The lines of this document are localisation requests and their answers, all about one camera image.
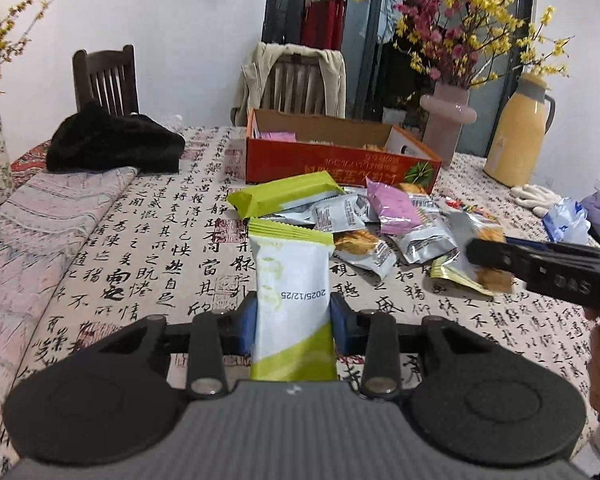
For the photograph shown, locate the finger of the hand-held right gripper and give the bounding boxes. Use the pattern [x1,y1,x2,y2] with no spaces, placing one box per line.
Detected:
[466,236,518,278]

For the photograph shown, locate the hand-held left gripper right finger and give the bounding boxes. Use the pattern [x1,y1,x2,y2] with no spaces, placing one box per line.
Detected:
[329,291,501,401]

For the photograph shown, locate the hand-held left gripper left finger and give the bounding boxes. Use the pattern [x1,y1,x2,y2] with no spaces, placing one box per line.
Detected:
[87,292,258,401]

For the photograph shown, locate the silver snack packet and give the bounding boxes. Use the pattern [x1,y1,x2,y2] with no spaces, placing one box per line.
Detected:
[442,207,516,296]

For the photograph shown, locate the yellow snack wrapper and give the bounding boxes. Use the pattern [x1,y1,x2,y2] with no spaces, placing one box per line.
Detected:
[429,255,496,297]

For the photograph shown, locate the white and green snack packet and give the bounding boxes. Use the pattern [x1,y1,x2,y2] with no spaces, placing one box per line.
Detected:
[248,218,338,382]

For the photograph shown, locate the red yellow snack packet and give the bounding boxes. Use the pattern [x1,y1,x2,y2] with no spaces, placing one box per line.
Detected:
[437,195,498,223]

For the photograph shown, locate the pile of silver packets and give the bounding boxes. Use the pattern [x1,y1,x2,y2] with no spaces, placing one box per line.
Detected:
[260,185,458,281]

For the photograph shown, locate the pink snack packet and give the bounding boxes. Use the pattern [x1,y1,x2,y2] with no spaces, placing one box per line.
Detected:
[366,178,425,236]

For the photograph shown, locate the orange cardboard box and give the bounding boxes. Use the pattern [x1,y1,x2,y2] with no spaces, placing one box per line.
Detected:
[244,108,442,196]

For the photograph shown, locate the blue plastic bag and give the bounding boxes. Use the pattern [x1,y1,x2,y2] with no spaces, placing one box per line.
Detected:
[542,197,592,246]

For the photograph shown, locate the white cotton glove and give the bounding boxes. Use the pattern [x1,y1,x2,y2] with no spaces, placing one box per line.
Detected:
[510,184,563,218]

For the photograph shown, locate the yellow thermos jug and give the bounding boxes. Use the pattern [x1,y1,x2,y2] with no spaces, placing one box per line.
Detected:
[483,72,557,188]

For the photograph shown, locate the pink ceramic vase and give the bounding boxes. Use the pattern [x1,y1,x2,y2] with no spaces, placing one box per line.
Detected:
[420,82,477,167]

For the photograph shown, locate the striped patterned cloth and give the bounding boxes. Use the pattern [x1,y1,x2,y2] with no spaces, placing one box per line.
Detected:
[0,165,141,411]

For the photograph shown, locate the dark framed glass door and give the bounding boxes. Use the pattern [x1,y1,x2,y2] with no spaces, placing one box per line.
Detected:
[261,0,538,126]

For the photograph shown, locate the black garment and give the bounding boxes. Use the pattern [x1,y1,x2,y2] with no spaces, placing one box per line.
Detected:
[46,101,187,173]

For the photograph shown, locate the chair with beige jacket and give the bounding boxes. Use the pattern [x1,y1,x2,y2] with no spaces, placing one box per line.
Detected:
[232,41,347,126]

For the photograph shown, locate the wooden chair with slats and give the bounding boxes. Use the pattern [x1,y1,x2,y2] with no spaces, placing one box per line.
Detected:
[272,57,326,113]

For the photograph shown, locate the red patterned cloth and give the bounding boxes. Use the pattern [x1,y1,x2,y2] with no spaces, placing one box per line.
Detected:
[10,140,53,188]

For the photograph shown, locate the dark wooden chair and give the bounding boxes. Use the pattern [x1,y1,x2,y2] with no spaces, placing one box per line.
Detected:
[72,45,140,117]

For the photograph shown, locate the red blue hanging decoration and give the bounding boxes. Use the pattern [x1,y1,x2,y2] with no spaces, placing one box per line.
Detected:
[300,0,352,51]

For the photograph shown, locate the yellow blossom branches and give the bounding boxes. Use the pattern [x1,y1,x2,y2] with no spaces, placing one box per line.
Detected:
[0,0,56,96]

